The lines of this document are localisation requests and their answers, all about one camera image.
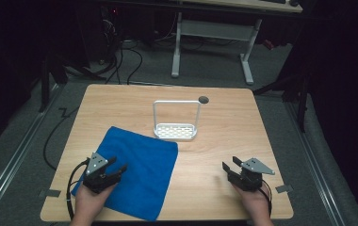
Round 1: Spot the black cable bundle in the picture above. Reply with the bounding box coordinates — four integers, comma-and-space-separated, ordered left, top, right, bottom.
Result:
89, 18, 144, 86

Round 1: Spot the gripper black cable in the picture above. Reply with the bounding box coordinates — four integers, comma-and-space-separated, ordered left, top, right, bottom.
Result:
65, 157, 91, 221
260, 178, 273, 218

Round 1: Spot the black floor cable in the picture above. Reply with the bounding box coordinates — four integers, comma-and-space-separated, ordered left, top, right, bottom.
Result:
42, 106, 80, 172

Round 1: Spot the grey tape strip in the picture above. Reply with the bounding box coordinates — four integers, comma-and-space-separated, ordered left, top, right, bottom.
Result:
39, 188, 62, 199
275, 184, 294, 194

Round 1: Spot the person's left hand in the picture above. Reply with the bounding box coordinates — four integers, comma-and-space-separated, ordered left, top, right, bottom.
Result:
74, 182, 117, 215

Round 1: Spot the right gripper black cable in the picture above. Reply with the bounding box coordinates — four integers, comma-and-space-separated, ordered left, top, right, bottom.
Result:
260, 178, 273, 218

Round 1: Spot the person's right hand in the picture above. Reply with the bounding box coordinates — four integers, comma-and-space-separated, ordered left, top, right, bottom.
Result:
232, 182, 271, 218

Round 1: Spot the white towel rack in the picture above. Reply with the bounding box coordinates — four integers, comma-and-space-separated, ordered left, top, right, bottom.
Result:
153, 100, 202, 142

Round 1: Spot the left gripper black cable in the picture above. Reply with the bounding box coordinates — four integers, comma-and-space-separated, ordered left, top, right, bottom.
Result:
65, 157, 91, 221

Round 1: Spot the black metal stand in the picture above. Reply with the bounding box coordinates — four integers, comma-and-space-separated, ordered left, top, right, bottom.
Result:
38, 51, 107, 113
252, 70, 311, 134

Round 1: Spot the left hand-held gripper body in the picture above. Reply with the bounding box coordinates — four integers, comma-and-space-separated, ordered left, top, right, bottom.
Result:
82, 152, 122, 194

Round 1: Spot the blue cloth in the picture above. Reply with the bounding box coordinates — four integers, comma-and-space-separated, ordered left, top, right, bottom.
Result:
71, 125, 179, 222

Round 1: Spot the black computer tower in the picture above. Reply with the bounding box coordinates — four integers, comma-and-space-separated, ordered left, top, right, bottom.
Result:
76, 6, 124, 65

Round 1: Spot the white-legged desk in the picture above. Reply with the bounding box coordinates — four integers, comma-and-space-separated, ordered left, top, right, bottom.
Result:
171, 0, 303, 86

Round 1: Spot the metal floor rail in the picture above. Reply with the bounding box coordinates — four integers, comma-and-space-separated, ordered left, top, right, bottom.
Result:
0, 84, 62, 220
285, 102, 346, 226

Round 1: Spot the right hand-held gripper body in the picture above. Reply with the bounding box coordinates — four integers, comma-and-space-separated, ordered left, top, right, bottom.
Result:
227, 157, 276, 192

